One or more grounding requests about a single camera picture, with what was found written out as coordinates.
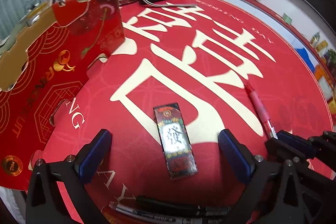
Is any red cardboard tray box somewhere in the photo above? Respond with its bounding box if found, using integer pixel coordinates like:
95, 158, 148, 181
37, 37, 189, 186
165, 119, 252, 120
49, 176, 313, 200
1, 0, 125, 190

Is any round red wedding mat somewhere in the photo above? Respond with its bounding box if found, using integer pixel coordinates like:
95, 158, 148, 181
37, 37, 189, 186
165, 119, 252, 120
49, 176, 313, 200
39, 0, 333, 223

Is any black marker pen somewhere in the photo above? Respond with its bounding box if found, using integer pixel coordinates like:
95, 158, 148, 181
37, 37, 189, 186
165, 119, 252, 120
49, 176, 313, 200
136, 196, 231, 217

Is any blue plastic bag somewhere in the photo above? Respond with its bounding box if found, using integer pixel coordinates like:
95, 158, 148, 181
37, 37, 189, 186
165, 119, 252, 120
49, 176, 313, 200
295, 48, 319, 73

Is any decorated mahjong lighter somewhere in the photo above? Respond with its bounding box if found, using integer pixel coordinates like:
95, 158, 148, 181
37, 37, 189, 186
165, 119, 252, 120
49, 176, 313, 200
153, 103, 198, 180

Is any pink grip red pen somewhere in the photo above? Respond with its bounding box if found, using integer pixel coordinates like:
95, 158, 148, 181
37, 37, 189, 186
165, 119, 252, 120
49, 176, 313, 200
244, 82, 277, 139

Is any silver grey marker pen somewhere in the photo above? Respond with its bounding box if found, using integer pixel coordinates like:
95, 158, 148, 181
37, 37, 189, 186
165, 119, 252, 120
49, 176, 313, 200
108, 202, 223, 224

